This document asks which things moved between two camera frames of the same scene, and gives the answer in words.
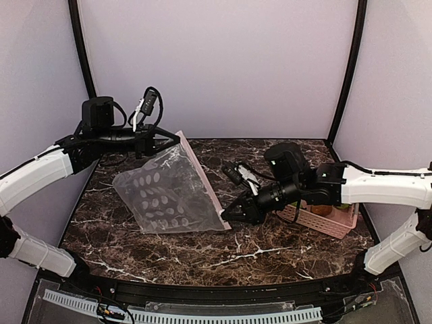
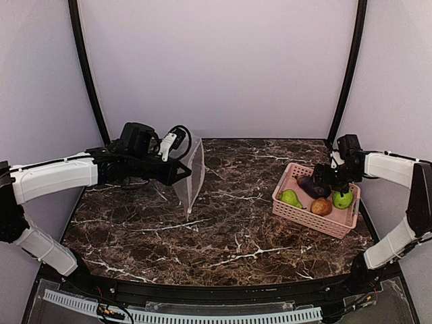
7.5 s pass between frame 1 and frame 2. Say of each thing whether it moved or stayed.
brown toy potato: stayed
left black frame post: stayed
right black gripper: moved
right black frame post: stayed
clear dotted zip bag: moved
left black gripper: moved
